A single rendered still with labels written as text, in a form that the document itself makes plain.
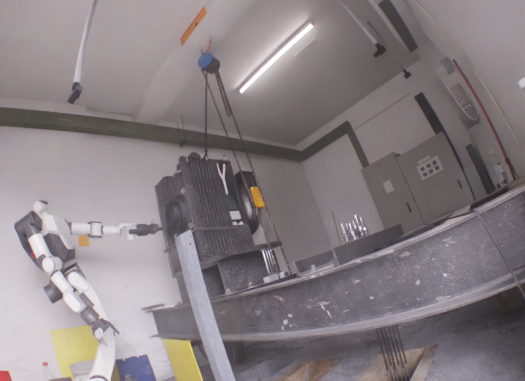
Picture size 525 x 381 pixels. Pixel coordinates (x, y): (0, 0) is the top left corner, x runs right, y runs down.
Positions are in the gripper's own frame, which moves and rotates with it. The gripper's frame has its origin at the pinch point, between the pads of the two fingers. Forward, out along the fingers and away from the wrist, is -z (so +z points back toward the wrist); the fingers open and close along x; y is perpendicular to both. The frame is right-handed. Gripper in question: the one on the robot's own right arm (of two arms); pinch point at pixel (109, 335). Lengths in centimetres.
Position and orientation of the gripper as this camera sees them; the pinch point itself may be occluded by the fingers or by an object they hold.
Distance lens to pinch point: 160.3
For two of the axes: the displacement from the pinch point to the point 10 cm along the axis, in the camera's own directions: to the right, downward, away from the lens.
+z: -7.0, -7.2, -0.3
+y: -2.6, 2.1, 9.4
